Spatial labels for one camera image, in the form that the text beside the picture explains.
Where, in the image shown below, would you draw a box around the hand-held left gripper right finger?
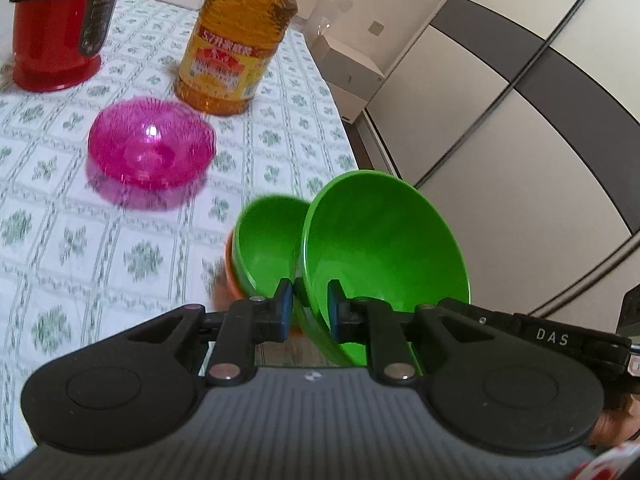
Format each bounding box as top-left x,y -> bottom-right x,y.
327,280 -> 483,386

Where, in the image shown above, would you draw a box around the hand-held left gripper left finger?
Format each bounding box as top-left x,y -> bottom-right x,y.
120,279 -> 294,386

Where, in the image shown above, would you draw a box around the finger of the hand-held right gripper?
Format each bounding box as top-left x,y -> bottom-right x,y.
439,297 -> 518,333

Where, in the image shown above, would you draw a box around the orange plastic bowl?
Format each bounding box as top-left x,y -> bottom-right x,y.
225,229 -> 304,337

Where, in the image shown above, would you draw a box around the small green plastic bowl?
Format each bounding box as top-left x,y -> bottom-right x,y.
234,195 -> 312,301

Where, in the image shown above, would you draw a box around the large green plastic bowl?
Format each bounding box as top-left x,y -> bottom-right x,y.
299,170 -> 472,367

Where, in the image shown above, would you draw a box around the large pink transparent plate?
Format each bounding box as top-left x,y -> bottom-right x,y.
87,97 -> 217,192

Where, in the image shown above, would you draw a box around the person's right hand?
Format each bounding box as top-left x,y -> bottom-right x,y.
589,394 -> 640,456

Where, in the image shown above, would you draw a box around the white and grey wardrobe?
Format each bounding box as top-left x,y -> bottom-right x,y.
360,0 -> 640,321

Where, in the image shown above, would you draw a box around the white bedside cabinet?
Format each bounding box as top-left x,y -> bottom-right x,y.
310,34 -> 386,124

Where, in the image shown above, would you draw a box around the floral checked tablecloth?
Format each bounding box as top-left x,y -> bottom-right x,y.
0,0 -> 359,466

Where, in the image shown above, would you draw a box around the large cooking oil bottle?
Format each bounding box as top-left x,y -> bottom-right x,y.
173,0 -> 299,117

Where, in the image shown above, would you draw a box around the red electric pressure cooker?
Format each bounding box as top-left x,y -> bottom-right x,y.
8,0 -> 126,92

